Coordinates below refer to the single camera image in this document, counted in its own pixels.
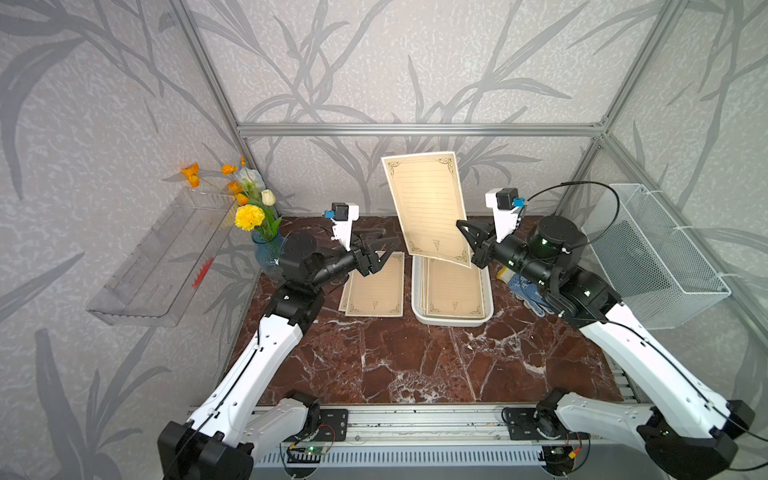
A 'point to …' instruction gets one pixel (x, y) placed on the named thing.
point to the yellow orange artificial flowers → (254, 210)
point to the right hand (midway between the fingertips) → (459, 220)
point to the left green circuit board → (315, 450)
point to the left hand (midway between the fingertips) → (391, 241)
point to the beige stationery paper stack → (450, 290)
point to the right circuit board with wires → (558, 459)
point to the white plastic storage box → (448, 322)
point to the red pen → (203, 272)
